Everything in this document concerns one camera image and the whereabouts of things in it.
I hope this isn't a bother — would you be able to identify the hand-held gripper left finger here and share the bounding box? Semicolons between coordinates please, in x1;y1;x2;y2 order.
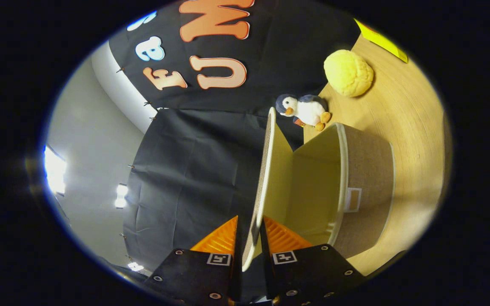
143;215;243;304

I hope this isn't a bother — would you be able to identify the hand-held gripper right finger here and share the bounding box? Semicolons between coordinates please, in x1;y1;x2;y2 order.
260;215;367;304

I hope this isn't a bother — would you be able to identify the beige fabric storage box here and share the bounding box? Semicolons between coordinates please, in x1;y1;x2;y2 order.
242;107;395;272

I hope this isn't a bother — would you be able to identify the penguin plush toy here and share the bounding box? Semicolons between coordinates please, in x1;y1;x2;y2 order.
276;93;331;131

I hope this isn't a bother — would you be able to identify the yellow round plush cushion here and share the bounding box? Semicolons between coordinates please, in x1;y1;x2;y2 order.
324;49;374;97

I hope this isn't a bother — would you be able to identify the yellow book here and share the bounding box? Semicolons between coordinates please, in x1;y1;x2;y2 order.
354;18;409;63

